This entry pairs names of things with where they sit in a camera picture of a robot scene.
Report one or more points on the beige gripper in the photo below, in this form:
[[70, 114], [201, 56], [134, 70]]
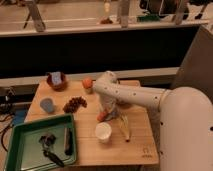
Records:
[[109, 106]]

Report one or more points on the bunch of dark grapes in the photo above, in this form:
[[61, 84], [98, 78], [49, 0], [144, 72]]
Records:
[[73, 104]]

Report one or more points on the orange fruit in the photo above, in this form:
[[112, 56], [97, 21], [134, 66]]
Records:
[[87, 83]]

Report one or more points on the orange red pepper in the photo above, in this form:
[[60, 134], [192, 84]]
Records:
[[101, 116]]

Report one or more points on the wooden board table top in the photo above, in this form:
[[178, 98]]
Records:
[[140, 150]]

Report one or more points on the dark utensil in tray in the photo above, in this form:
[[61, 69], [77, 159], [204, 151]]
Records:
[[47, 141]]

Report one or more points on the small glass under orange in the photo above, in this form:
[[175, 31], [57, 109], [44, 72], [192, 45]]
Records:
[[89, 90]]

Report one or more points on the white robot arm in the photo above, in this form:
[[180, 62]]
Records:
[[186, 121]]

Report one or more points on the blue sponge in bowl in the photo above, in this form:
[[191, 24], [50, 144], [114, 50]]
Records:
[[56, 78]]

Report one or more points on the green plastic tray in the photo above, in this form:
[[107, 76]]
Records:
[[25, 152]]

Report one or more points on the black brush in tray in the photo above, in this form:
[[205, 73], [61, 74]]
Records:
[[68, 142]]

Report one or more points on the blue plastic cup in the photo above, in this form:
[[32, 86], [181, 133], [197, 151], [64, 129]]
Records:
[[47, 105]]

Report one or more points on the white paper cup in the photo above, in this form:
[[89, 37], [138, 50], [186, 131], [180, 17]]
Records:
[[103, 132]]

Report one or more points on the brown bowl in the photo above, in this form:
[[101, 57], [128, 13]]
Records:
[[59, 87]]

